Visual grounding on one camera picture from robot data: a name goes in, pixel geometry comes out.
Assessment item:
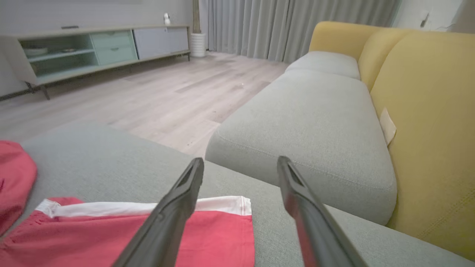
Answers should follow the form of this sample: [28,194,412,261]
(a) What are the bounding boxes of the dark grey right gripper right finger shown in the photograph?
[276,155,368,267]

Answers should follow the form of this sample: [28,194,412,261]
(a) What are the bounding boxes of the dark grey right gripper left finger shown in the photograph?
[112,157,205,267]

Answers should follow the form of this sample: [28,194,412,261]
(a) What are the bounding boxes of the red shorts with white stripe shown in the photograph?
[0,195,256,267]

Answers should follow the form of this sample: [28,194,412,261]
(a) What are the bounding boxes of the red white basketball jersey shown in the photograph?
[0,140,38,237]

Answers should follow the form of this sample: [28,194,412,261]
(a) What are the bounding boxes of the long grey sofa seat cushion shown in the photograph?
[204,68,398,226]

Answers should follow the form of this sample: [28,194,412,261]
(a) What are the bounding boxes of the beige sofa label tag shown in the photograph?
[379,107,397,146]

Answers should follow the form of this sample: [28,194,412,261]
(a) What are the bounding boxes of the wide yellow sofa backrest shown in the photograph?
[370,31,475,261]

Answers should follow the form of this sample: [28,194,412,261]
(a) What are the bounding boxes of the short grey sofa seat cushion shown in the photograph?
[285,51,361,80]

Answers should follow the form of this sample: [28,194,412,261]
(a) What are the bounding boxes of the low grey tv cabinet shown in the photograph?
[0,24,191,101]

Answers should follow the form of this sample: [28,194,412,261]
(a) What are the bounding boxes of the white ribbed plant pot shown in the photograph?
[190,33,207,57]

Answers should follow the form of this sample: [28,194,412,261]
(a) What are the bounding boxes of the narrow yellow sofa backrest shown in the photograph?
[358,27,413,92]

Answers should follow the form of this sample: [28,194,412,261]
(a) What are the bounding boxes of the grey pleated curtain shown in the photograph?
[199,0,402,64]

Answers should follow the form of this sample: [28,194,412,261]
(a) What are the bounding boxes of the brown plant trunk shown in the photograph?
[192,0,201,34]

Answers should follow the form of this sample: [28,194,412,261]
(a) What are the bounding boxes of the pale bowl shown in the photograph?
[24,46,49,57]

